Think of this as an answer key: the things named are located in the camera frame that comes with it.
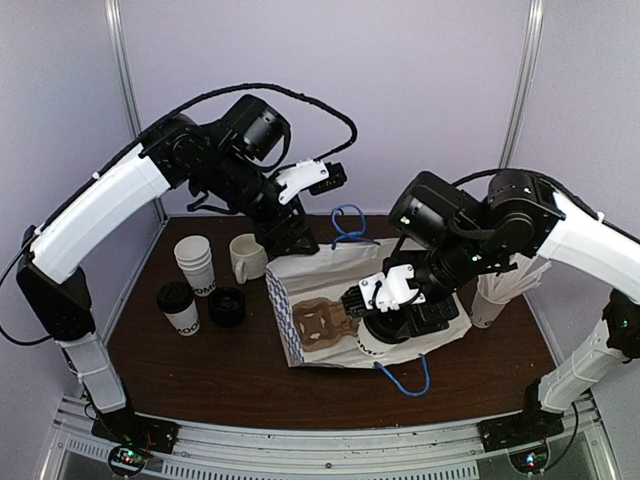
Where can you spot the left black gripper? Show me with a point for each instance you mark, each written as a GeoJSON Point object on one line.
{"type": "Point", "coordinates": [278, 244]}

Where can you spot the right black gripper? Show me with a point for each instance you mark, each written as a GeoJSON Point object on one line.
{"type": "Point", "coordinates": [428, 319]}

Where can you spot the checkered paper takeout bag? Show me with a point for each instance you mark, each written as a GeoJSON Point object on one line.
{"type": "Point", "coordinates": [351, 257]}

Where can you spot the black plastic cup lid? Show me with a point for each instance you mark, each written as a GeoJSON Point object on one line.
{"type": "Point", "coordinates": [388, 329]}

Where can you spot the white paper coffee cup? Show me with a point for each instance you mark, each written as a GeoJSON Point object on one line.
{"type": "Point", "coordinates": [370, 345]}

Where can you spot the brown cardboard cup carrier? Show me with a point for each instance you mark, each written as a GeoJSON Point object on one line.
{"type": "Point", "coordinates": [322, 323]}

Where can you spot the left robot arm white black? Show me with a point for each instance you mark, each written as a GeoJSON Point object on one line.
{"type": "Point", "coordinates": [223, 158]}

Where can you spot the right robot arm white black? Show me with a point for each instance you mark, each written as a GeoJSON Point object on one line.
{"type": "Point", "coordinates": [530, 214]}

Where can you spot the white cup holding straws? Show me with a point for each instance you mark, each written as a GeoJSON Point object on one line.
{"type": "Point", "coordinates": [484, 312]}

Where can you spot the cream ceramic mug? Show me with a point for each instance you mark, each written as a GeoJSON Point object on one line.
{"type": "Point", "coordinates": [248, 258]}

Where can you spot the bundle of white wrapped straws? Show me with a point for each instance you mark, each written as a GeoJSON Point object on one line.
{"type": "Point", "coordinates": [500, 288]}

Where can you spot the stack of black cup lids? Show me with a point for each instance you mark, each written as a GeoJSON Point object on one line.
{"type": "Point", "coordinates": [227, 307]}

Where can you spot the stack of white paper cups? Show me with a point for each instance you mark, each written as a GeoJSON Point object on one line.
{"type": "Point", "coordinates": [193, 256]}

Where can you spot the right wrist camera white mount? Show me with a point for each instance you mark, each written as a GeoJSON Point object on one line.
{"type": "Point", "coordinates": [383, 292]}

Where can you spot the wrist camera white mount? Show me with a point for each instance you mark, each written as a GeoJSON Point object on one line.
{"type": "Point", "coordinates": [383, 292]}
{"type": "Point", "coordinates": [316, 176]}

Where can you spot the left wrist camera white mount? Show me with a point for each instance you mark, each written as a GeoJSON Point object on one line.
{"type": "Point", "coordinates": [316, 176]}

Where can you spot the aluminium front rail frame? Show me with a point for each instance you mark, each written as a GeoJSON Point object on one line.
{"type": "Point", "coordinates": [451, 450]}

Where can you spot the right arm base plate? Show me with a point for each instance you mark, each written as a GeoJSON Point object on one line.
{"type": "Point", "coordinates": [518, 429]}

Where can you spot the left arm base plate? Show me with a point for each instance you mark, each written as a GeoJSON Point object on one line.
{"type": "Point", "coordinates": [143, 433]}

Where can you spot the right aluminium corner post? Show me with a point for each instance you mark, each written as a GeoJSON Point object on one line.
{"type": "Point", "coordinates": [529, 59]}

